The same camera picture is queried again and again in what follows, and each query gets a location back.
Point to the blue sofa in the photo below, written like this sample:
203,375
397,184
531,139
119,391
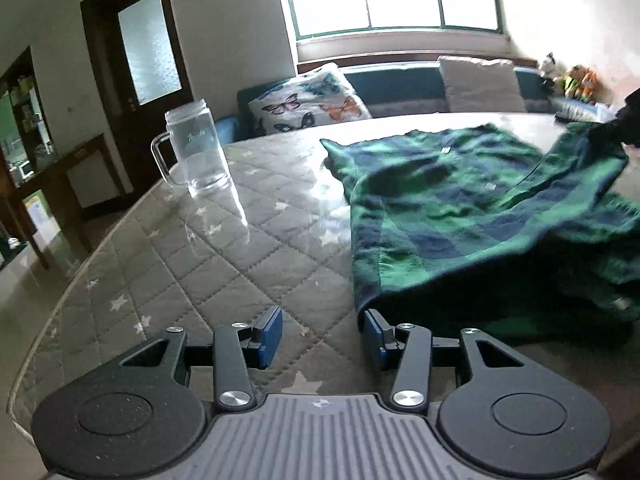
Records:
392,89

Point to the clear glass mug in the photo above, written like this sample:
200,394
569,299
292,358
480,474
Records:
191,132

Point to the dark wooden side table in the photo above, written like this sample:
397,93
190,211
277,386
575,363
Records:
55,176

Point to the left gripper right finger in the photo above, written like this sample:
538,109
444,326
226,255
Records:
494,409

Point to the dark wooden display cabinet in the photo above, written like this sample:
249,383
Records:
26,143

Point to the green blue plaid shirt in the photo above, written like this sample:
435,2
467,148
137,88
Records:
474,226

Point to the stuffed toy animals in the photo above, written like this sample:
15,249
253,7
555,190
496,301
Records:
578,82

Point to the beige square cushion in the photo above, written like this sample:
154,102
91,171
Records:
473,85

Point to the grey quilted star table cover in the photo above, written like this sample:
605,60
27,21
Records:
279,235

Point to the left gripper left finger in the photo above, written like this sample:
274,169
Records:
147,409

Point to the butterfly print pillow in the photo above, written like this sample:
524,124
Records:
321,97

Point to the dark wooden door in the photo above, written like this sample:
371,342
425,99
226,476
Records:
136,59

